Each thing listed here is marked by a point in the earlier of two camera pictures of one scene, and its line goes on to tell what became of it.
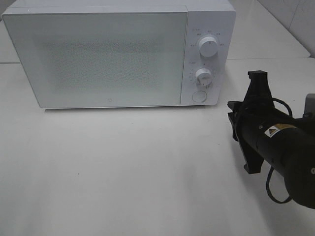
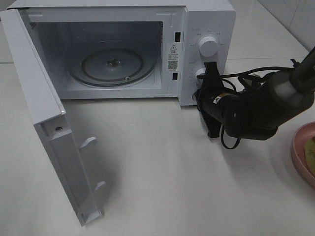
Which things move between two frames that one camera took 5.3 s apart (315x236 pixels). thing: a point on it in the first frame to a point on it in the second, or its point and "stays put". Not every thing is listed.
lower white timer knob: x=204 y=77 stays put
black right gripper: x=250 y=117 to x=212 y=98
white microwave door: x=80 y=59 to x=48 y=118
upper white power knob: x=208 y=46 stays put
